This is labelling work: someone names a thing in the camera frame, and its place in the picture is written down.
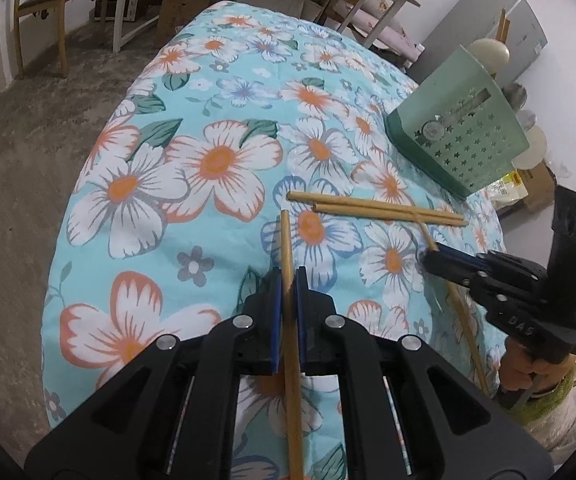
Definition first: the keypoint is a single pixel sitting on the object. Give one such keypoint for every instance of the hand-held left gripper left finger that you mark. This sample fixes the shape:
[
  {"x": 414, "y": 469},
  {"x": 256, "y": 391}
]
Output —
[{"x": 277, "y": 310}]

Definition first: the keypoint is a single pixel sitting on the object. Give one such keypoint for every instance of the small cardboard box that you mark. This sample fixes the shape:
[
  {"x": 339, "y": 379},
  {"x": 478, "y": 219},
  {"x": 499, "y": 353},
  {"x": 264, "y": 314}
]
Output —
[{"x": 182, "y": 17}]

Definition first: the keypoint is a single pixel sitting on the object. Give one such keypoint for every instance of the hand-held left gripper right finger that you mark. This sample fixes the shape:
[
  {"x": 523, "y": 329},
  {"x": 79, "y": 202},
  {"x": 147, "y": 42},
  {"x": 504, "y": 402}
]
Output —
[{"x": 300, "y": 310}]

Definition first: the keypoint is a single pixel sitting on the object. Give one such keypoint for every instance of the floral blue blanket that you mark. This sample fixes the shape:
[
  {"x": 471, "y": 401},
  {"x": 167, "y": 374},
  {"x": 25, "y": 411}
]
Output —
[{"x": 192, "y": 240}]

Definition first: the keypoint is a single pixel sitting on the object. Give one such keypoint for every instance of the green plastic utensil holder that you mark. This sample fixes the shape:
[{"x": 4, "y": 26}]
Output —
[{"x": 468, "y": 155}]

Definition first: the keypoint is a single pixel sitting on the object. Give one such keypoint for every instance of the large cardboard box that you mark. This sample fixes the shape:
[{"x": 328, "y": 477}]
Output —
[{"x": 540, "y": 185}]

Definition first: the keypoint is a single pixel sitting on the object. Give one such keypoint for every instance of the tan bamboo chopstick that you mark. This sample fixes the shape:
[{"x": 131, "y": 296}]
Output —
[
  {"x": 368, "y": 214},
  {"x": 507, "y": 30},
  {"x": 348, "y": 202},
  {"x": 500, "y": 22},
  {"x": 290, "y": 410},
  {"x": 468, "y": 340}
]

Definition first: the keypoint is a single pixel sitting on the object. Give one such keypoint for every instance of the grey box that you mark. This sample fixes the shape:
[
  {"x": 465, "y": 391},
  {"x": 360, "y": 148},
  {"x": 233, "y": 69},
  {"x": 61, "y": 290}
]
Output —
[{"x": 117, "y": 6}]

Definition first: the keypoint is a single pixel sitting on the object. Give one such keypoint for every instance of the person's right hand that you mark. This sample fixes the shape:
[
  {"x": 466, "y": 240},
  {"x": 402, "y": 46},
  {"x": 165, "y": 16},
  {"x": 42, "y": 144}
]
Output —
[{"x": 518, "y": 370}]

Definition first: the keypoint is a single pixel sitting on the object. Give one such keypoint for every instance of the pink wallpaper roll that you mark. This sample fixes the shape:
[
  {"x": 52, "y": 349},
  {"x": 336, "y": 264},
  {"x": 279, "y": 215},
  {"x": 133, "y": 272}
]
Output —
[{"x": 383, "y": 35}]

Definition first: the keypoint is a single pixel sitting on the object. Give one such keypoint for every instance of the white rice paddle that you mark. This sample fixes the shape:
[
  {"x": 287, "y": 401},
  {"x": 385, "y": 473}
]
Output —
[{"x": 530, "y": 147}]

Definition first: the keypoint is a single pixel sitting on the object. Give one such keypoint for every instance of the beige plastic ladle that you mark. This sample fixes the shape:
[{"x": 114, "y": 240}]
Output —
[{"x": 488, "y": 55}]

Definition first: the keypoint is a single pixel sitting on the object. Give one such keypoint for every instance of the silver refrigerator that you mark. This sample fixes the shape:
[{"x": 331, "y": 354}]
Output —
[{"x": 478, "y": 15}]

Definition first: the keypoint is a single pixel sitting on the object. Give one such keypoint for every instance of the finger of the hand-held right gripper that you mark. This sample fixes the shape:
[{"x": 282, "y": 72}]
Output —
[
  {"x": 448, "y": 267},
  {"x": 463, "y": 255}
]

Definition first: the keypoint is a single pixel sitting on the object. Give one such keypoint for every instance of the person's right forearm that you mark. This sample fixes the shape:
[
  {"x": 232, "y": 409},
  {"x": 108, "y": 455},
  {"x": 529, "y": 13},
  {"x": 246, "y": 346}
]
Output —
[{"x": 568, "y": 420}]

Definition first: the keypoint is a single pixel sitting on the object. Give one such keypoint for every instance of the brown floral wallpaper roll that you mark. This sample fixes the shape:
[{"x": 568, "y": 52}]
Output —
[{"x": 373, "y": 2}]

